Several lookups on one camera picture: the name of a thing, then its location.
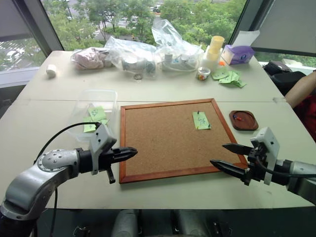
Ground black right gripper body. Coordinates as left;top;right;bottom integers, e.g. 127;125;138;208
242;145;270;186

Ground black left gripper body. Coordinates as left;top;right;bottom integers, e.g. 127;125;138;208
97;146;124;185

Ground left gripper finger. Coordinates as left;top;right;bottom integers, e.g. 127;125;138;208
119;146;138;156
119;153;137;163

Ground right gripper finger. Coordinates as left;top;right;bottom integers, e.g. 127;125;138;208
222;143;254;157
209;159;249;179

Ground wood framed cork board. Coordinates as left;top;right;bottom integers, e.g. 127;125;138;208
118;98;248;185

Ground large green sticky note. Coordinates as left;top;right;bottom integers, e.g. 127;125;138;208
88;106;107;122

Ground green note with scribble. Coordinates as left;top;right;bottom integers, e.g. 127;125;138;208
192;111;212;130

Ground small patterned cup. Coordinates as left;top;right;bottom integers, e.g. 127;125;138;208
196;67;211;81

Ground brown wooden tray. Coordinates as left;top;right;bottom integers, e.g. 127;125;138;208
229;110;259;132

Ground clear plastic container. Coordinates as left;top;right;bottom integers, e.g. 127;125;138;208
71;89;119;144

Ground grey rounded shape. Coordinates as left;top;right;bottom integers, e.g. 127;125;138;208
113;209;139;237

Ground pile of green notes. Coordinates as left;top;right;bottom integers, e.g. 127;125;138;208
211;68;248;88

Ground red garment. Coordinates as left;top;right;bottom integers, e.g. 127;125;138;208
294;94;316;143

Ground black bag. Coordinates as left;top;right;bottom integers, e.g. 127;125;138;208
262;61;307;96

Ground plastic bag with grey items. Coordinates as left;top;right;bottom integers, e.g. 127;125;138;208
104;36;159;80

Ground purple tissue box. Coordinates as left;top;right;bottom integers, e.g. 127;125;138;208
220;44;255;66

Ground plastic bag with pink cloth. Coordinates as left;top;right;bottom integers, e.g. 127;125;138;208
70;47;115;71

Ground yellow stacked cups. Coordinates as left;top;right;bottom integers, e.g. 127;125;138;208
205;35;225;62

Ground white paper roll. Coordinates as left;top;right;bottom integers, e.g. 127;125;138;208
45;64;57;79

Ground plastic bag with white items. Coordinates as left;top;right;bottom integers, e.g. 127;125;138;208
151;19;205;74

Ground white tissue sheet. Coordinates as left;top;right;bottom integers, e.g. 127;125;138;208
231;30;261;48

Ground grey window blind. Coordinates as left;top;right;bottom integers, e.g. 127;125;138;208
0;0;33;42
251;0;316;57

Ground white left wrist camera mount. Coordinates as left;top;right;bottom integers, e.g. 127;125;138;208
89;122;118;176

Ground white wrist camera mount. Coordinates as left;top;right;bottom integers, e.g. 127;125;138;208
89;122;118;176
250;126;281;186

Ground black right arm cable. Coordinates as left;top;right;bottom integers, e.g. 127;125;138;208
255;155;316;179

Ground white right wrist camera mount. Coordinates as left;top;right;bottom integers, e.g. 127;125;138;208
250;126;281;186

